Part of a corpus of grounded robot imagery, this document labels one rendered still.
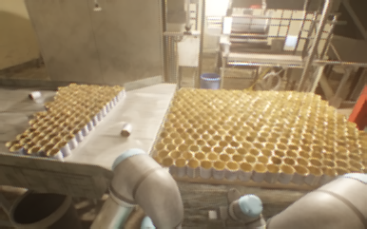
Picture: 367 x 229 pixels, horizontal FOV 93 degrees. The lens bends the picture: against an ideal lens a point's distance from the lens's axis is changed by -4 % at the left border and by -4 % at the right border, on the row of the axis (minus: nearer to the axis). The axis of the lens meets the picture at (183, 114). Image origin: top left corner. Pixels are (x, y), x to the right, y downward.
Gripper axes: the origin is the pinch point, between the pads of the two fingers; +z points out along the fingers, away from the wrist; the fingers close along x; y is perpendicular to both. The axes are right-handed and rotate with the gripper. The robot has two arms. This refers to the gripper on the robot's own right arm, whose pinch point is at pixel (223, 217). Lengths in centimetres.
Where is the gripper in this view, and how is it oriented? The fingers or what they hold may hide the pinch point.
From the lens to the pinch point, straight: 105.7
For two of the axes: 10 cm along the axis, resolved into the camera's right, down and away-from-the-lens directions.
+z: -1.8, 5.9, 7.9
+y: 0.4, 8.0, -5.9
